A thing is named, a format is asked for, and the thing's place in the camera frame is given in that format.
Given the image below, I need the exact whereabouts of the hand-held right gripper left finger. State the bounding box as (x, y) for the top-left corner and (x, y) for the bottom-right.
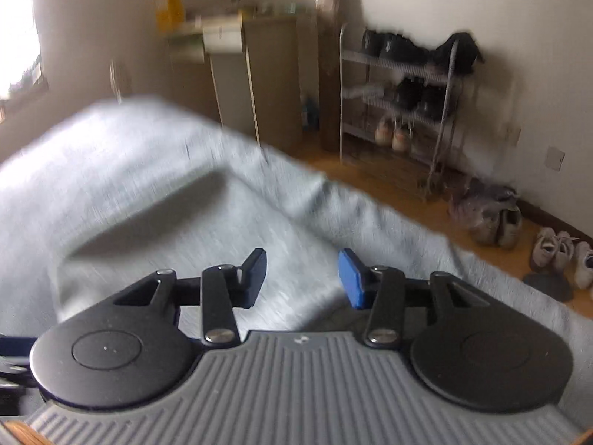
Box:
(111, 248), (268, 347)

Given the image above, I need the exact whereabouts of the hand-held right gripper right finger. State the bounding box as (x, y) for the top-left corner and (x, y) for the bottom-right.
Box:
(338, 248), (491, 349)

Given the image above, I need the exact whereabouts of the light grey heather hoodie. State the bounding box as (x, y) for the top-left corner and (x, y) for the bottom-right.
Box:
(58, 169), (346, 332)

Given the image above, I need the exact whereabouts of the grey sneaker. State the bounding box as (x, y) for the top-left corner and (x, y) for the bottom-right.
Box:
(496, 204), (523, 247)
(448, 184), (503, 244)

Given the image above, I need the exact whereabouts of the blue bottle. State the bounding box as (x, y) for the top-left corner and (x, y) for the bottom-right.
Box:
(302, 96), (321, 131)

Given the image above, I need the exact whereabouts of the group of shelved shoes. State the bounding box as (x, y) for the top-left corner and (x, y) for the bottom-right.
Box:
(345, 28), (448, 154)

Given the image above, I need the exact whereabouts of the white sneaker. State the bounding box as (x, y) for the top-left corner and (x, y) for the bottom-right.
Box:
(529, 227), (559, 272)
(573, 241), (593, 290)
(553, 231), (577, 273)

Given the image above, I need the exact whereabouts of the cream desk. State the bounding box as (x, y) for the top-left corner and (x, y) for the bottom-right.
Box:
(160, 2), (320, 151)

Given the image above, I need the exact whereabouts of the tall cardboard sheet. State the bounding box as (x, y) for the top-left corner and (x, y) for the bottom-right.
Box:
(314, 0), (346, 151)

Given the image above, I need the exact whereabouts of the carved bedpost finial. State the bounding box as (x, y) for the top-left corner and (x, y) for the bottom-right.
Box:
(107, 58), (135, 103)

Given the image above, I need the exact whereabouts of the black bag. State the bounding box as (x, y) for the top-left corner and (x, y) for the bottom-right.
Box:
(431, 32), (486, 76)

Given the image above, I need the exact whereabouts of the yellow box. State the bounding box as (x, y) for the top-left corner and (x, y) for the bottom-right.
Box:
(154, 0), (186, 34)

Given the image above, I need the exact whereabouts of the barred window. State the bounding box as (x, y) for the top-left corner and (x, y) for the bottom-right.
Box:
(0, 0), (49, 123)

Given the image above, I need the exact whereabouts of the white wire shoe rack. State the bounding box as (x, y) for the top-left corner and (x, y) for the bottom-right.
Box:
(337, 22), (466, 202)

